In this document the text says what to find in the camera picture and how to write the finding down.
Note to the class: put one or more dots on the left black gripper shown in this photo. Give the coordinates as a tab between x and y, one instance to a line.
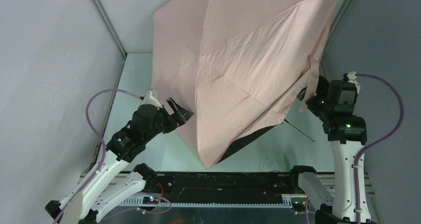
177	116

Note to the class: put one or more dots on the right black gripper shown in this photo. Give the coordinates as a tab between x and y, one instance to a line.
313	102

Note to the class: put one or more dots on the pink black folding umbrella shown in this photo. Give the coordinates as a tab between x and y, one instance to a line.
238	65

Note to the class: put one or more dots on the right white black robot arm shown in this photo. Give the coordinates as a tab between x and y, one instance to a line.
333	103

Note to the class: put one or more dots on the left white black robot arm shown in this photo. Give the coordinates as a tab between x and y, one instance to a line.
97	200

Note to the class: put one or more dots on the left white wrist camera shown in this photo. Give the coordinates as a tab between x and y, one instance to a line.
150	99

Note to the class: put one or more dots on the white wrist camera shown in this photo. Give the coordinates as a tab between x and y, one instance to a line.
150	99
351	77

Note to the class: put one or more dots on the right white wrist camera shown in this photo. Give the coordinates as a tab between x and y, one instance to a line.
351	77

